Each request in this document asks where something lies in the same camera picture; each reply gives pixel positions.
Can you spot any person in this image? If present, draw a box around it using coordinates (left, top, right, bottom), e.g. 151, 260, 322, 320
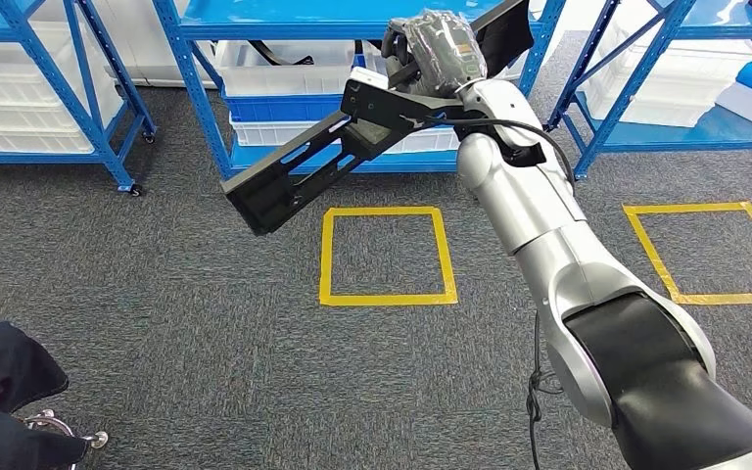
0, 322, 90, 470

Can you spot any chrome chair base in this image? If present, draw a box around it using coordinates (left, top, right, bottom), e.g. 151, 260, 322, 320
22, 408, 110, 452

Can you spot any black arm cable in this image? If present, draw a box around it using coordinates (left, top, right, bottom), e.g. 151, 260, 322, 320
441, 117, 577, 470

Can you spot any white plastic crate stack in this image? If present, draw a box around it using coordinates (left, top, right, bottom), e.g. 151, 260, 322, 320
0, 23, 124, 155
577, 38, 752, 129

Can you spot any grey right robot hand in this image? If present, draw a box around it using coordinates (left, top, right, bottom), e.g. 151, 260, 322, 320
381, 9, 489, 99

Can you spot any long black plastic panel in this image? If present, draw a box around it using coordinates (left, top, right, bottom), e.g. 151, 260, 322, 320
219, 0, 537, 237

